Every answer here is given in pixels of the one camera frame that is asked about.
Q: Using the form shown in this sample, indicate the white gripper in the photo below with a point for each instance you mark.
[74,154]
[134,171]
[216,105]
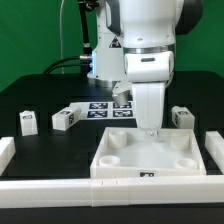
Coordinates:
[147,75]

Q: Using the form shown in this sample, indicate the white square tabletop tray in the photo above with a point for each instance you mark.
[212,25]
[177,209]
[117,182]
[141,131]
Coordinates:
[131,152]

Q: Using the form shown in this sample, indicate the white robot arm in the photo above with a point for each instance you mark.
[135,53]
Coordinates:
[135,52]

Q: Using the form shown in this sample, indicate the white marker tag sheet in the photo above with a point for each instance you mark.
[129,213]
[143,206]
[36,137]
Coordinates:
[104,110]

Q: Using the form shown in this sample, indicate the white right fence block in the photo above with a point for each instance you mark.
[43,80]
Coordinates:
[214,143]

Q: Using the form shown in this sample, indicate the white fence block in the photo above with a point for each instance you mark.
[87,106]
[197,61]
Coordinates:
[7,151]
[214,143]

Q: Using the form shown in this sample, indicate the white front fence bar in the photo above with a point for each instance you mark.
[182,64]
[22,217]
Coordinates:
[111,192]

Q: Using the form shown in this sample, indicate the white left fence block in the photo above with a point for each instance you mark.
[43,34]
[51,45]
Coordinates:
[7,151]

